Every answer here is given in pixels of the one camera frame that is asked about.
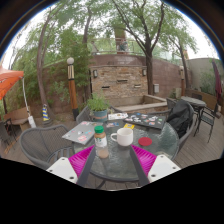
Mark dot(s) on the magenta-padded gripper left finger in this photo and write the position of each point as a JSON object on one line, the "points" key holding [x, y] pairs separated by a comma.
{"points": [[63, 168]]}

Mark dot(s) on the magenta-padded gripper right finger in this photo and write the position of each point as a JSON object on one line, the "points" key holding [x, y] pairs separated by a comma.
{"points": [[163, 166]]}

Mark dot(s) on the green-capped coffee drink bottle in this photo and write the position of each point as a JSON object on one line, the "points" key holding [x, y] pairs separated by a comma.
{"points": [[101, 141]]}

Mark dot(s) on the flat round red coaster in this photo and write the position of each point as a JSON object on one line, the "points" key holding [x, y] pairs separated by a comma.
{"points": [[145, 141]]}

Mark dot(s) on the silver laptop with stickers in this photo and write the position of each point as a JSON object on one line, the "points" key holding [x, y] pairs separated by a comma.
{"points": [[80, 133]]}

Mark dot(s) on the black laptop with stickers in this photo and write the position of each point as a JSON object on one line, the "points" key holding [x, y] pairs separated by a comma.
{"points": [[146, 120]]}

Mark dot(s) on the white mug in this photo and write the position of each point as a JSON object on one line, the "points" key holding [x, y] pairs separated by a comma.
{"points": [[124, 136]]}

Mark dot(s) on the black jacket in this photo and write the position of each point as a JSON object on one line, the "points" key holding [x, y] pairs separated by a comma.
{"points": [[180, 116]]}

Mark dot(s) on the yellow card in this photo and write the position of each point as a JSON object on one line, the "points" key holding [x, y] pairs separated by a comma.
{"points": [[129, 126]]}

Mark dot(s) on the white umbrella pole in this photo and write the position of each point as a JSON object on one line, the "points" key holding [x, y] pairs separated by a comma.
{"points": [[31, 121]]}

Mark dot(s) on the blue yellow striped bollard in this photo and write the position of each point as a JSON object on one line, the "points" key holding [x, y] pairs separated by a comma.
{"points": [[45, 113]]}

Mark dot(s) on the black patio chair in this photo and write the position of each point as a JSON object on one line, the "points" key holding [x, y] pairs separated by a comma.
{"points": [[208, 120]]}

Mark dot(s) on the colourful sticker card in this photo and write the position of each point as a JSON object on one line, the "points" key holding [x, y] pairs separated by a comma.
{"points": [[112, 124]]}

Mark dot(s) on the dark folding chair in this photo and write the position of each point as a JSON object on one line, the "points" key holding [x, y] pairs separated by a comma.
{"points": [[5, 133]]}

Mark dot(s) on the white booklet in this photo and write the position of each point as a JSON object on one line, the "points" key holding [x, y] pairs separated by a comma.
{"points": [[117, 116]]}

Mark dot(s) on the wooden bench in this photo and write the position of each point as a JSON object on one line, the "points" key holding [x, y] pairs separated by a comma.
{"points": [[18, 116]]}

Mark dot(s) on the potted green plant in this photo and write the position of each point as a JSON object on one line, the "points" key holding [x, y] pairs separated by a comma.
{"points": [[99, 106]]}

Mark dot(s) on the grey patio table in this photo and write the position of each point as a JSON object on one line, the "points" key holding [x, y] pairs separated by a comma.
{"points": [[193, 101]]}

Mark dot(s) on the grey utility box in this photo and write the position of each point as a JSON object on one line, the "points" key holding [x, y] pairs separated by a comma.
{"points": [[156, 88]]}

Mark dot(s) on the orange patio umbrella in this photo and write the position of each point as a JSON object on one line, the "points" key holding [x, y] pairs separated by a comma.
{"points": [[8, 80]]}

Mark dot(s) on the wooden globe lamp post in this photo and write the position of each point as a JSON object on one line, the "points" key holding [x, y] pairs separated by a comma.
{"points": [[72, 90]]}

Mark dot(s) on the slim wooden lamp post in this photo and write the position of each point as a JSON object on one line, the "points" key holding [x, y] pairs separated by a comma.
{"points": [[182, 81]]}

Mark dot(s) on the wall lantern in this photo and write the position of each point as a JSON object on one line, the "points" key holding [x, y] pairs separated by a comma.
{"points": [[144, 72], [95, 73]]}

